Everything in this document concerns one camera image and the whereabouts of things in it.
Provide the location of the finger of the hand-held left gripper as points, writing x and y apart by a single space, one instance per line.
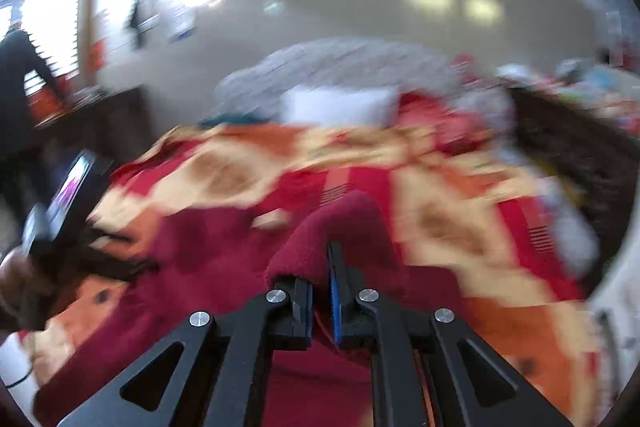
115 264
107 234

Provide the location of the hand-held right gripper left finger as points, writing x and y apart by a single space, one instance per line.
300 317

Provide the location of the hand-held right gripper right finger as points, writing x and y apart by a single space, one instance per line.
334 302

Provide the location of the maroon fleece garment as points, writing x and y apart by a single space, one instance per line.
210 282

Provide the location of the person's left hand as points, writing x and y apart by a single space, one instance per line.
15 282

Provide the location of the dark wooden cabinet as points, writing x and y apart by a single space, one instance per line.
115 117

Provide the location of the red orange cream printed blanket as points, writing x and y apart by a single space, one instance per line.
450 217

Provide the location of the teal cloth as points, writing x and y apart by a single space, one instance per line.
235 119

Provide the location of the white pillow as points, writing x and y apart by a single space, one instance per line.
340 107

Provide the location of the dark hanging cloth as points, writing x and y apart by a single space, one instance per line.
137 22

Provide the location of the window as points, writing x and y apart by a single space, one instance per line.
50 7

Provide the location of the red pillow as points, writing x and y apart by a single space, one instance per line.
450 119

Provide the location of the floral grey quilt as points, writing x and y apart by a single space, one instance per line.
350 62

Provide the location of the pile of plastic bags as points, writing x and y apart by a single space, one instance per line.
575 82

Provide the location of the wall calendar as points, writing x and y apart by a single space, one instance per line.
180 7

